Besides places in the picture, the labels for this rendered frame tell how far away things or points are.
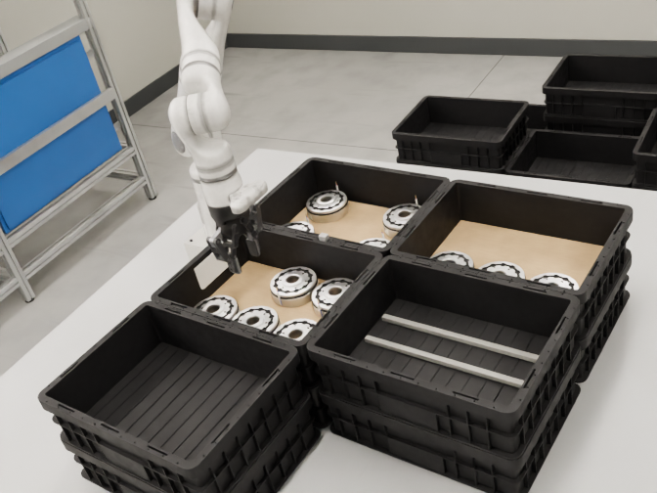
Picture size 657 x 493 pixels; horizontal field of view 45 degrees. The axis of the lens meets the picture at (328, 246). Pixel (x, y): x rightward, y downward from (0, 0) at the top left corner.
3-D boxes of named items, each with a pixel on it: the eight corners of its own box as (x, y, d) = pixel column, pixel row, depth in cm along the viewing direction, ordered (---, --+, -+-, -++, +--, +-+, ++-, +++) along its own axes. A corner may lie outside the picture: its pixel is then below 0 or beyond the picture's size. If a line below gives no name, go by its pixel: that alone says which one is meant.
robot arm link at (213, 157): (187, 187, 143) (235, 178, 142) (160, 109, 134) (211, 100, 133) (193, 167, 149) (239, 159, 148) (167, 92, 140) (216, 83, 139)
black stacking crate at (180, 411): (59, 441, 152) (35, 399, 145) (163, 342, 170) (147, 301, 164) (212, 519, 130) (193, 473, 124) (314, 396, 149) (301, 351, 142)
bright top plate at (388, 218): (434, 209, 184) (434, 207, 183) (412, 233, 178) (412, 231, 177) (398, 201, 189) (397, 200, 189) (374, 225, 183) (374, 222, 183)
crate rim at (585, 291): (388, 262, 162) (386, 252, 161) (454, 187, 181) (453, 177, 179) (583, 307, 140) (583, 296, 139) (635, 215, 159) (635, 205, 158)
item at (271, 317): (220, 333, 162) (219, 331, 162) (249, 303, 168) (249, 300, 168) (258, 345, 156) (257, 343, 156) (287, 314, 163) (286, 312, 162)
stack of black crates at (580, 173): (509, 254, 282) (503, 171, 263) (537, 208, 301) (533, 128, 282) (628, 273, 261) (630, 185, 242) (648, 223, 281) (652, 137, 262)
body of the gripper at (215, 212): (223, 179, 152) (236, 219, 158) (195, 202, 147) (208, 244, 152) (253, 184, 148) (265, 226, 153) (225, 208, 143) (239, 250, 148)
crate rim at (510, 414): (304, 358, 143) (301, 348, 142) (387, 262, 162) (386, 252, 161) (514, 426, 121) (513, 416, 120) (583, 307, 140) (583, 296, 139)
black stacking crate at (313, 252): (165, 341, 171) (148, 300, 164) (249, 262, 189) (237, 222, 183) (315, 394, 149) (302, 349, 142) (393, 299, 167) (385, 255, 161)
